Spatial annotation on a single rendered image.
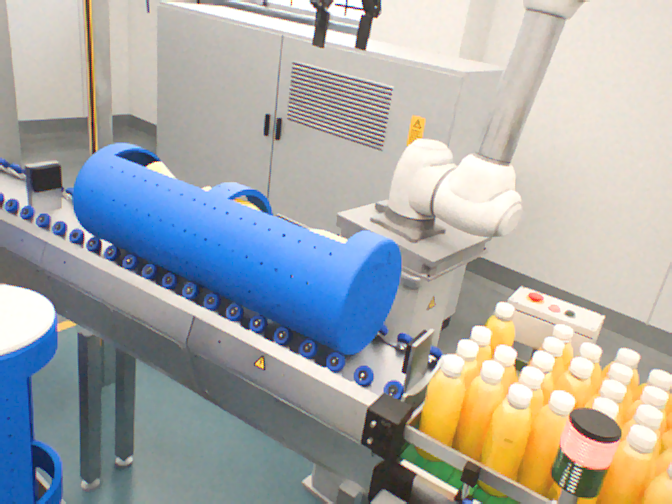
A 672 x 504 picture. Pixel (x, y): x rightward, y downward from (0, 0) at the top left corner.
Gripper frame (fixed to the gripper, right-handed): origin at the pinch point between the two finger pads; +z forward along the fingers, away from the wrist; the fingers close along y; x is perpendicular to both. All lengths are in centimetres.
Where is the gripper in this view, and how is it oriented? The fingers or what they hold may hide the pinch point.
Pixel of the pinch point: (340, 42)
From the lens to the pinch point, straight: 139.6
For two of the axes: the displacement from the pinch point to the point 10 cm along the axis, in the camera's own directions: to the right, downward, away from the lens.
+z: -1.9, 8.8, 4.3
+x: -7.2, -4.2, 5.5
